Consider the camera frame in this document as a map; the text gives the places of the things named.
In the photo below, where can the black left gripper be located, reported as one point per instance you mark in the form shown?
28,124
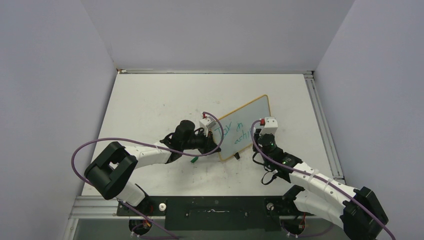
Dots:
209,144

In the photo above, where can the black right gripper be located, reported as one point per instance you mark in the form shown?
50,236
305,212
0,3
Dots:
256,134

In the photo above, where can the green marker cap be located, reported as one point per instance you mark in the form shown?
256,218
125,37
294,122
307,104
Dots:
194,159

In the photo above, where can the yellow framed whiteboard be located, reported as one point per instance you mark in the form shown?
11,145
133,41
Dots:
234,129

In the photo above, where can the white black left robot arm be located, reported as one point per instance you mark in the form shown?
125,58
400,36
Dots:
111,170

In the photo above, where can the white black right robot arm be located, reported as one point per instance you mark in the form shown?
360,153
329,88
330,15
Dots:
357,211

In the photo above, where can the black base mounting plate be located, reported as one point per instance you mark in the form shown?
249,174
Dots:
266,223

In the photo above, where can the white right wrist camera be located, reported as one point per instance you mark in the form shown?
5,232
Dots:
269,125

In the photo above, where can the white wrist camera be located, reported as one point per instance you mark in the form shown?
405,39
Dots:
269,125
207,123

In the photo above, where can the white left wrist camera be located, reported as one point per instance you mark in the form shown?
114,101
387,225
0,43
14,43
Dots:
207,123

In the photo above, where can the aluminium right side rail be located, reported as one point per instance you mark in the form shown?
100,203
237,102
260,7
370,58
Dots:
327,138

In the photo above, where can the aluminium back rail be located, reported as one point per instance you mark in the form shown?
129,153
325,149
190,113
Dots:
173,71

